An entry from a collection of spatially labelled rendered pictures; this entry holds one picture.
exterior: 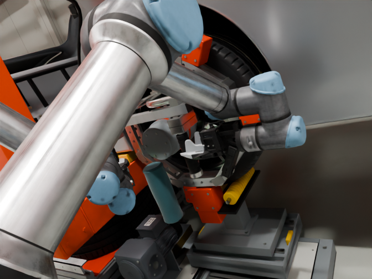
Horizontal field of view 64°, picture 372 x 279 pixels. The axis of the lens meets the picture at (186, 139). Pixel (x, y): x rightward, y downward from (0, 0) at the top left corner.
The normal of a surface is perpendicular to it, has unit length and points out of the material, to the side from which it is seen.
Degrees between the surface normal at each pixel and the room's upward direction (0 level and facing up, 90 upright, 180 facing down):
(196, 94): 125
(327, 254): 0
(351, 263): 0
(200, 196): 90
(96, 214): 90
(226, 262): 90
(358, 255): 0
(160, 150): 90
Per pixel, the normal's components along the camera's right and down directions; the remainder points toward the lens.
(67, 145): 0.42, -0.32
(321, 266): -0.34, -0.90
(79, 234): 0.81, -0.12
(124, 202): 0.25, 0.20
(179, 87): 0.53, 0.56
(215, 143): -0.48, 0.43
